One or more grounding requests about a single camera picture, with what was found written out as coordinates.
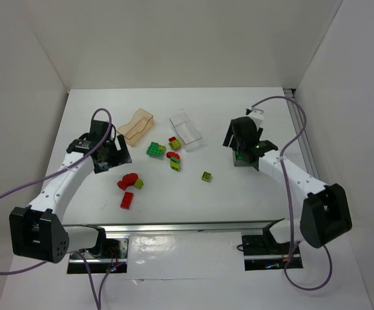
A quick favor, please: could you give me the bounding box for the large red round lego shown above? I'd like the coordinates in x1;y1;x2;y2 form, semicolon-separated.
122;173;139;187

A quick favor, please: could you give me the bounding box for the small red lego block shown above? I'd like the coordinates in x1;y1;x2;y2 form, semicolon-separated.
117;181;127;191

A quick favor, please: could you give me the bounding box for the lime small lego brick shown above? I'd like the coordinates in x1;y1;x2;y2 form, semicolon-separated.
134;178;144;189

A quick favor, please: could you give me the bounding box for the red lego plate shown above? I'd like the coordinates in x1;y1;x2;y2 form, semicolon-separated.
120;192;134;210

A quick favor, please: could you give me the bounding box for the lime square lego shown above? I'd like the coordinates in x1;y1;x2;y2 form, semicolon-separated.
202;171;212;182

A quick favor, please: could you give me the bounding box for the lime curved lego brick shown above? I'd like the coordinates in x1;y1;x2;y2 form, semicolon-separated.
170;161;181;172

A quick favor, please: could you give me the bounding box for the red curved lego brick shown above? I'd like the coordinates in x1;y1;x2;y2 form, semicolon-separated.
166;152;180;160

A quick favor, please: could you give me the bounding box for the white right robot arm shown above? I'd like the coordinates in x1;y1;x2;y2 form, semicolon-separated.
223;116;352;249

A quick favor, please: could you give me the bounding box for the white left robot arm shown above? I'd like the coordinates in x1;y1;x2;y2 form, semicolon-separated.
9;120;132;264

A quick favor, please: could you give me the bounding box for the dark grey translucent container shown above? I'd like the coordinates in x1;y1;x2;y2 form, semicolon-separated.
233;151;257;168

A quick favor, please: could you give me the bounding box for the green L-shaped lego plate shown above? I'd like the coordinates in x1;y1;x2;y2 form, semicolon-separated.
146;142;164;158

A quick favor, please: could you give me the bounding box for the orange translucent plastic container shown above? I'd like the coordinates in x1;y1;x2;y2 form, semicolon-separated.
118;108;154;147

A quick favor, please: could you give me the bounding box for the lime lego under green plate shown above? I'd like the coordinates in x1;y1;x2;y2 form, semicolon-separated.
158;145;166;153

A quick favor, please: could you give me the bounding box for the lime 2x2 lego brick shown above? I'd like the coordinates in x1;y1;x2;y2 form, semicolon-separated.
169;139;182;150

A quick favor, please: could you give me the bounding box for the clear plastic container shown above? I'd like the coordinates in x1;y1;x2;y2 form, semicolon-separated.
169;112;202;152

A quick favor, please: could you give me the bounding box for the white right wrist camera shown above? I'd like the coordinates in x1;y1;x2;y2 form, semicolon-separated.
245;107;264;129

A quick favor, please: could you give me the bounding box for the aluminium side rail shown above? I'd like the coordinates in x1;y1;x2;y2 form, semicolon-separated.
284;87;320;181

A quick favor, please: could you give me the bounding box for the aluminium front rail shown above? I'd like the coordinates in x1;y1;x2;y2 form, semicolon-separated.
101;220;281;234

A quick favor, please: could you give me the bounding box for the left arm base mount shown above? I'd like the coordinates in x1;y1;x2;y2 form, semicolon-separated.
67;236;129;274

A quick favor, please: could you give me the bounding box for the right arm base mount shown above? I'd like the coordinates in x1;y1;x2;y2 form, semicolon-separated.
236;234;290;271

